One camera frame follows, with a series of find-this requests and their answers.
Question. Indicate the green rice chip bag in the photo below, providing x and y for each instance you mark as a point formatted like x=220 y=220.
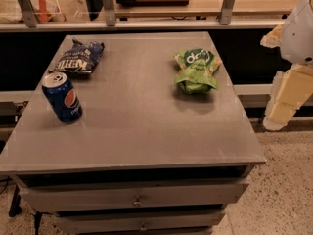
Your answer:
x=197 y=68

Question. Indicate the top grey drawer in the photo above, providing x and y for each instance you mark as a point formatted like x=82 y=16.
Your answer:
x=110 y=196

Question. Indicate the grey drawer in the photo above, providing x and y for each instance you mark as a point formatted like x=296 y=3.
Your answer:
x=123 y=222
x=110 y=196

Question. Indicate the blue pepsi can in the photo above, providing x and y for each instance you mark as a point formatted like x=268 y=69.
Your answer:
x=62 y=97

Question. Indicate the blue kettle chip bag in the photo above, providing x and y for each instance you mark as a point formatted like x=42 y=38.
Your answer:
x=81 y=58

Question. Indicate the metal drawer knob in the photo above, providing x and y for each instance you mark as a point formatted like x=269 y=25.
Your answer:
x=137 y=202
x=143 y=227

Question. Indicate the orange white bag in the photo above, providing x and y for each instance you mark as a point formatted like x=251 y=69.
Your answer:
x=44 y=10

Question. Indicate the metal shelf rail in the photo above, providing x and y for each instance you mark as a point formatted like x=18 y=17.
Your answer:
x=165 y=25

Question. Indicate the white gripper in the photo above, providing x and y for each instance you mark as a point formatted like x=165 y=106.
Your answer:
x=298 y=38

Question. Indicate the grey drawer cabinet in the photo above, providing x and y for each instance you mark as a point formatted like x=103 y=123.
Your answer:
x=136 y=126

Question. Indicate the lower metal drawer knob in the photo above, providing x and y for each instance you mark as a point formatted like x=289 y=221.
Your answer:
x=143 y=227

